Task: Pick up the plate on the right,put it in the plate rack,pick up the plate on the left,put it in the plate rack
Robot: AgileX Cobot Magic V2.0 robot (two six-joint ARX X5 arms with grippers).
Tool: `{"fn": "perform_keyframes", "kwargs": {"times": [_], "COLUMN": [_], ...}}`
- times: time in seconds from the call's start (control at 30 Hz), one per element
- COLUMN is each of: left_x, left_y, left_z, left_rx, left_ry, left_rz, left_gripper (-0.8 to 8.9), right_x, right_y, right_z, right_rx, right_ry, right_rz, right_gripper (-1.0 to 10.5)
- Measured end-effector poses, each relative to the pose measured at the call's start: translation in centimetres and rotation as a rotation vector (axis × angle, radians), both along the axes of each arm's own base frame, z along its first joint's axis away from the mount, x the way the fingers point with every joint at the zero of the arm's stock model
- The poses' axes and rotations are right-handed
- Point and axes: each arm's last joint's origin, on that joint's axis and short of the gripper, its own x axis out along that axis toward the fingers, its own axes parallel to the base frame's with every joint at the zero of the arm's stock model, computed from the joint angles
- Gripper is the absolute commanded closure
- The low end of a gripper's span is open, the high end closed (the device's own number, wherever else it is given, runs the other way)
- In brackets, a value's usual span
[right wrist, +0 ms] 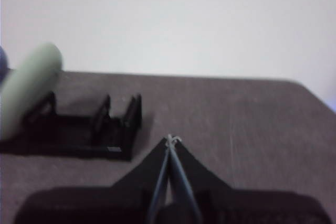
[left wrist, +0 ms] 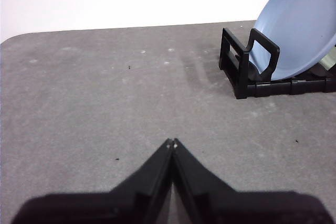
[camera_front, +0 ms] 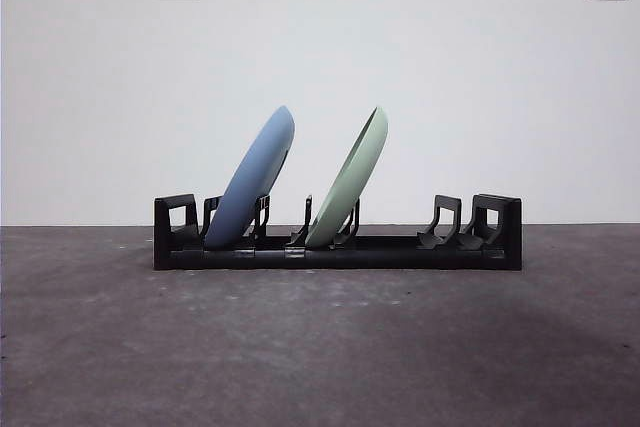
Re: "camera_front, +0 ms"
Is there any pale green round plate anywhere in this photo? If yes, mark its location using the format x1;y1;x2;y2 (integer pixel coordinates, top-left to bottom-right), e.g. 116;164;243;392
304;105;390;250

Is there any blue round plate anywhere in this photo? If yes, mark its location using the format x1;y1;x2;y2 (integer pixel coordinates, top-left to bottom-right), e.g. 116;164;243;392
203;105;296;250

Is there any black plastic plate rack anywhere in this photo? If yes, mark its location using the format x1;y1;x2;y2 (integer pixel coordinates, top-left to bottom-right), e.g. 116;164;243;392
153;192;524;271

